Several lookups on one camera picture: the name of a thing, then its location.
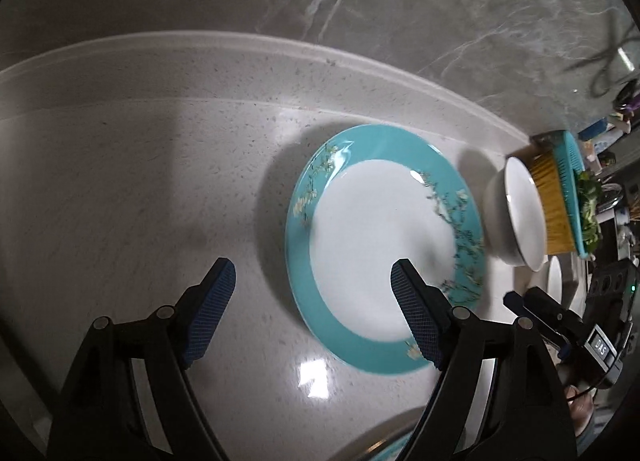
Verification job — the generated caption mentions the yellow basket with teal colander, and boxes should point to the yellow basket with teal colander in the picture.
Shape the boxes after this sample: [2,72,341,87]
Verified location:
[527,131,588,259]

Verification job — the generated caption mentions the small teal rimmed plate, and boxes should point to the small teal rimmed plate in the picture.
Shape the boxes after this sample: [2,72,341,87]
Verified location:
[370,433,411,461]

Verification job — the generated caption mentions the leafy green vegetables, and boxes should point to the leafy green vegetables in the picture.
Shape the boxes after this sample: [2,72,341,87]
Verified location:
[574,171,602,254]

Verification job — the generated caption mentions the large teal rimmed plate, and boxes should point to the large teal rimmed plate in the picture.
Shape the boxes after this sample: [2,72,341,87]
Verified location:
[284,124,486,375]

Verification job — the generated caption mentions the floral patterned cup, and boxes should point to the floral patterned cup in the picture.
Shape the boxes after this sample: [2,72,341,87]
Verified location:
[546,256,563,304]

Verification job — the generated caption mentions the right hand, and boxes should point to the right hand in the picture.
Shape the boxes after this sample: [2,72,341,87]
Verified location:
[564,385,593,437]

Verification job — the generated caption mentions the white deep bowl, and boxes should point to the white deep bowl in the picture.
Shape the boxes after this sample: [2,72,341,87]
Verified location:
[483,157,547,271]

